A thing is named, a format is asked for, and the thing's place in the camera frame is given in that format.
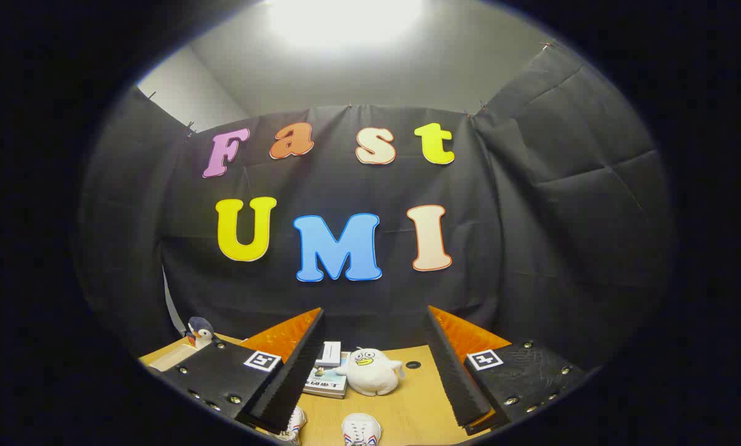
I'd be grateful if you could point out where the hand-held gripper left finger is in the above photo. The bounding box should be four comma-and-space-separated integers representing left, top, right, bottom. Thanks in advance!
149, 308, 326, 434

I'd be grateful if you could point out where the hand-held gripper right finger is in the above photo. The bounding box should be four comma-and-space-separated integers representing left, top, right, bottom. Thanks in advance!
424, 305, 587, 435

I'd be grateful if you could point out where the white striped canvas shoe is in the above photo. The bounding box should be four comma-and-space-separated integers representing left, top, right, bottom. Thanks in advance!
275, 406, 308, 445
341, 413, 383, 446

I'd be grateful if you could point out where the beige fabric storage box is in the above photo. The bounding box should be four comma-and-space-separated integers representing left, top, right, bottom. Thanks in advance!
149, 343, 213, 372

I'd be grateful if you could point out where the teal cover book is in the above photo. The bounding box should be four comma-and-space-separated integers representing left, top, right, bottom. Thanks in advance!
302, 352, 350, 399

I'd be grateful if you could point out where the blue night cover book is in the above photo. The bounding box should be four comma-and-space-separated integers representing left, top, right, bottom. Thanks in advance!
316, 341, 342, 367

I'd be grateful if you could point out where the white duck plush toy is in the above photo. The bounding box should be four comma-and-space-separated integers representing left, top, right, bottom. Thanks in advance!
335, 347, 405, 397

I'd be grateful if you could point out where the grey penguin plush toy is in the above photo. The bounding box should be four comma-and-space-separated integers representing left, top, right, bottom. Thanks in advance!
184, 317, 215, 348

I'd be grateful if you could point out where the bright ceiling light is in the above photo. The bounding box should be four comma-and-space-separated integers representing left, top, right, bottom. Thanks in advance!
265, 0, 427, 50

